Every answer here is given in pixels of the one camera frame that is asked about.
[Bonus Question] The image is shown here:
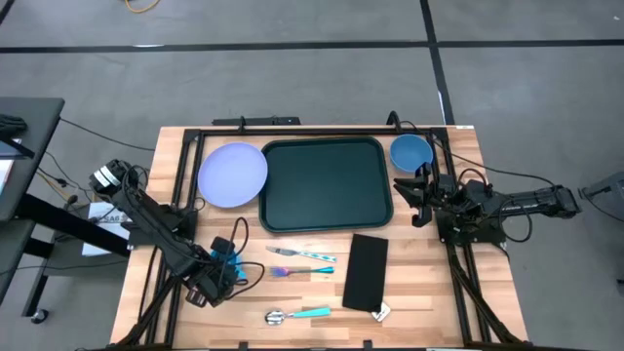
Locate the yellow cable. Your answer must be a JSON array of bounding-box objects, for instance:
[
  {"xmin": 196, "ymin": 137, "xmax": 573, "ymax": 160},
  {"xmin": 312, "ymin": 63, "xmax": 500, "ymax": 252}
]
[{"xmin": 124, "ymin": 0, "xmax": 162, "ymax": 15}]

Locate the grey metal stand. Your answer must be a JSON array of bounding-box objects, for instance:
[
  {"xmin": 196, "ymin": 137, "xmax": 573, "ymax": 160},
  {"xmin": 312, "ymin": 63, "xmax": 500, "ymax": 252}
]
[{"xmin": 578, "ymin": 170, "xmax": 624, "ymax": 211}]

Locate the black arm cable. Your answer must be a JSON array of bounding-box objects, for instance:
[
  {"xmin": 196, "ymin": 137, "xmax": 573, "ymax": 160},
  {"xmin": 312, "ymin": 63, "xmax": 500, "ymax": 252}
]
[
  {"xmin": 387, "ymin": 110, "xmax": 557, "ymax": 189},
  {"xmin": 226, "ymin": 216, "xmax": 267, "ymax": 299}
]

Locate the black cloth bundle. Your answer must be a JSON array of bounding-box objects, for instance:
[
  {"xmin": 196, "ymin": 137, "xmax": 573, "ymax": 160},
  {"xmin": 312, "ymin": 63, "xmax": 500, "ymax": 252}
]
[{"xmin": 0, "ymin": 114, "xmax": 28, "ymax": 140}]

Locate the dark green tray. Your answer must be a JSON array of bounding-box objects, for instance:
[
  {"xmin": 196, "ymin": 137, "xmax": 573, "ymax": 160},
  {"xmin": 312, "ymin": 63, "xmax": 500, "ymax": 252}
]
[{"xmin": 257, "ymin": 136, "xmax": 395, "ymax": 234}]

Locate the black cloth napkin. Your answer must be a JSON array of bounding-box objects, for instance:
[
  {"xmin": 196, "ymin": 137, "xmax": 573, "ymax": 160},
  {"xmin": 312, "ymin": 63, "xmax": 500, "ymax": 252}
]
[{"xmin": 341, "ymin": 232, "xmax": 393, "ymax": 323}]

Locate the white labelled box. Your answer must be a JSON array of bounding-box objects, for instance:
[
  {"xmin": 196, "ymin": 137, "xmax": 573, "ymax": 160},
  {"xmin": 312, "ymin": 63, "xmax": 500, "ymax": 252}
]
[{"xmin": 81, "ymin": 200, "xmax": 136, "ymax": 257}]

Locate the purple fork with teal handle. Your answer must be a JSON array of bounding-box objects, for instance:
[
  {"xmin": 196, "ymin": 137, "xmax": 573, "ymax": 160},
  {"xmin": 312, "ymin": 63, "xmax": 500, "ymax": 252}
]
[{"xmin": 270, "ymin": 265, "xmax": 336, "ymax": 279}]

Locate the lilac round plate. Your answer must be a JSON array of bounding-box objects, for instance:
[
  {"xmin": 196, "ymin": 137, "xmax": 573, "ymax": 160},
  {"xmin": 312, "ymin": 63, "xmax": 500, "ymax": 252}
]
[{"xmin": 197, "ymin": 141, "xmax": 269, "ymax": 210}]

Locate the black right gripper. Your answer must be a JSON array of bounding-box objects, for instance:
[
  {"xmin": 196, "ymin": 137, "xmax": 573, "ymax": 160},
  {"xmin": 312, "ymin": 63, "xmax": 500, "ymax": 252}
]
[{"xmin": 393, "ymin": 163, "xmax": 459, "ymax": 228}]

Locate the silver spoon with teal handle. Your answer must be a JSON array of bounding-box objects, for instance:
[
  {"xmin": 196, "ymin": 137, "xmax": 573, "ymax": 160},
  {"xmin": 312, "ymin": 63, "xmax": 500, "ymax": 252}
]
[{"xmin": 264, "ymin": 305, "xmax": 332, "ymax": 327}]

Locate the blue bowl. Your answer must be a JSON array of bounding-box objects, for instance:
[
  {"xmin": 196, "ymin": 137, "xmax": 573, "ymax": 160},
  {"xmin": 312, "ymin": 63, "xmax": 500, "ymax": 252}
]
[{"xmin": 388, "ymin": 134, "xmax": 435, "ymax": 175}]

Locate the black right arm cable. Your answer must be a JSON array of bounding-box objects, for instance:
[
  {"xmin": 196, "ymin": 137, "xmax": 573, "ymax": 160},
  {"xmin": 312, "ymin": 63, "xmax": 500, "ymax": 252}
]
[{"xmin": 387, "ymin": 110, "xmax": 557, "ymax": 189}]

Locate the black aluminium table frame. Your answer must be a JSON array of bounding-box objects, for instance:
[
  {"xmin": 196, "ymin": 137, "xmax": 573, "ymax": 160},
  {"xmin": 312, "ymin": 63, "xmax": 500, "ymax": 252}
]
[{"xmin": 116, "ymin": 124, "xmax": 527, "ymax": 351}]

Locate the knife with patterned teal handle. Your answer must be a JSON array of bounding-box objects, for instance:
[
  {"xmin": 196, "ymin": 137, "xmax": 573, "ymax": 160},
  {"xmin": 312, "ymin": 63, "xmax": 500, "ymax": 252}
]
[{"xmin": 265, "ymin": 245, "xmax": 338, "ymax": 264}]

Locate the black power strip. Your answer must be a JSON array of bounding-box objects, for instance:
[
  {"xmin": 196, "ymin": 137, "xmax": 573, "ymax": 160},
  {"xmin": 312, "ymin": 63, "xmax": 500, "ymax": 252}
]
[{"xmin": 212, "ymin": 115, "xmax": 302, "ymax": 127}]

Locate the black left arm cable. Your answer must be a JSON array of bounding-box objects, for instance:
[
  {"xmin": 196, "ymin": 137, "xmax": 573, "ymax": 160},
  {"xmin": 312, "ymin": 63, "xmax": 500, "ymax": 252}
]
[{"xmin": 226, "ymin": 216, "xmax": 267, "ymax": 299}]

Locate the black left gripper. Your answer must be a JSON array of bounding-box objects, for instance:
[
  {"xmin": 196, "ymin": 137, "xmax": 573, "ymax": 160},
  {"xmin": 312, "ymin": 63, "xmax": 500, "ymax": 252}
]
[{"xmin": 184, "ymin": 236, "xmax": 245, "ymax": 307}]

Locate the black floor cable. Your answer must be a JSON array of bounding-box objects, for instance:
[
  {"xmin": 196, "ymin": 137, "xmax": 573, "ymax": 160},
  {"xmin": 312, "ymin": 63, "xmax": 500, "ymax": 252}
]
[{"xmin": 60, "ymin": 118, "xmax": 157, "ymax": 152}]

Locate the black side table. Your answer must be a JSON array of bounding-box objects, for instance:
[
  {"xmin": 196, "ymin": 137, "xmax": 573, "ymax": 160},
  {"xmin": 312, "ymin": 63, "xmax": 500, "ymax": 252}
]
[{"xmin": 0, "ymin": 96, "xmax": 131, "ymax": 318}]

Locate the bright blue cup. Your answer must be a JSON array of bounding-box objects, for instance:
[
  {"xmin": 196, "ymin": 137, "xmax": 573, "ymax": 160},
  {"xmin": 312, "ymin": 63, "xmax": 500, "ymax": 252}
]
[{"xmin": 210, "ymin": 247, "xmax": 249, "ymax": 285}]

